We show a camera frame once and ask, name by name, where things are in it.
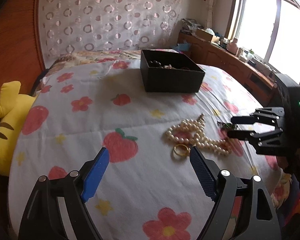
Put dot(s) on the black jewelry box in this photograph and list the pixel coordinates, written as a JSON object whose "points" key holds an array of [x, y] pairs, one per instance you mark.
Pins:
{"points": [[169, 72]]}

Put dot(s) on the wooden side cabinet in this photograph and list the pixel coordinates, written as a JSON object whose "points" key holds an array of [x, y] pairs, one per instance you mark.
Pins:
{"points": [[203, 52]]}

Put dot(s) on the cardboard box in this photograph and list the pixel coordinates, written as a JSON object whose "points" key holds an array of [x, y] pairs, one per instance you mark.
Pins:
{"points": [[200, 33]]}

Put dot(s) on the strawberry print bed sheet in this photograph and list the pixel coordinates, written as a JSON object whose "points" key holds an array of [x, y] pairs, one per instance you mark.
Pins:
{"points": [[147, 192]]}

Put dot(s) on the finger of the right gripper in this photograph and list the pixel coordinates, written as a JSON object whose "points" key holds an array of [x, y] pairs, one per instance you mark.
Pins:
{"points": [[250, 136], [255, 118]]}

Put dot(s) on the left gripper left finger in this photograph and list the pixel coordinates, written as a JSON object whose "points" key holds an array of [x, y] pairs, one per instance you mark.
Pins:
{"points": [[42, 217]]}

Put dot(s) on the yellow plush toy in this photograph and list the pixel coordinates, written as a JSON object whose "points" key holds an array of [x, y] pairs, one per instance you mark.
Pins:
{"points": [[14, 108]]}

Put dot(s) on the circle pattern sheer curtain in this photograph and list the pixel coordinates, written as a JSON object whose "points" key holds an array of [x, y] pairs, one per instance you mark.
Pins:
{"points": [[69, 26]]}

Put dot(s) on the window with wooden frame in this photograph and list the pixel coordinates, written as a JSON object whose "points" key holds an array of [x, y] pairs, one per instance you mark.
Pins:
{"points": [[270, 30]]}

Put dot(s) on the pink teapot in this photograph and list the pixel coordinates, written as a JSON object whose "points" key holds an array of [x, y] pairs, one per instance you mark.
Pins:
{"points": [[232, 46]]}

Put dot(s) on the small green cap bottle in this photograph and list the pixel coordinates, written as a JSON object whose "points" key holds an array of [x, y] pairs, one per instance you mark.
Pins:
{"points": [[250, 55]]}

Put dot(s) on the wooden wardrobe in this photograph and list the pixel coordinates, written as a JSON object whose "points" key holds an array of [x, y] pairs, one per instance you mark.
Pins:
{"points": [[21, 56]]}

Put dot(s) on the floral quilt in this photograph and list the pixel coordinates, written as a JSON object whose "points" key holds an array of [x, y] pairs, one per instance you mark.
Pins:
{"points": [[90, 57]]}

